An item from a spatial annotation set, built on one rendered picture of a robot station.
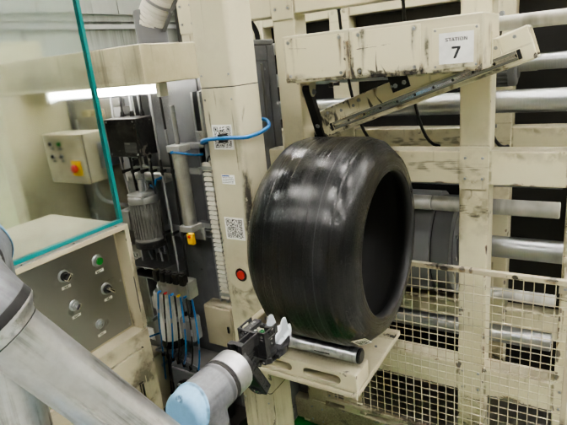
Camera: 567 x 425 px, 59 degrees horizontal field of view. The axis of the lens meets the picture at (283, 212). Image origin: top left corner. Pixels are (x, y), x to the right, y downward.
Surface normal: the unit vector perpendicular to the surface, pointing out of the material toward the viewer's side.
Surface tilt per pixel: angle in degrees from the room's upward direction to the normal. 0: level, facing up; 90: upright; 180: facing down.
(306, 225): 63
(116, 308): 90
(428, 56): 90
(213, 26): 90
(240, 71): 90
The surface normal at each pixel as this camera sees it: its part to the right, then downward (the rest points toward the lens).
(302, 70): -0.51, 0.29
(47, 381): 0.31, 0.26
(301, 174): -0.38, -0.59
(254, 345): 0.85, 0.07
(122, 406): 0.73, -0.25
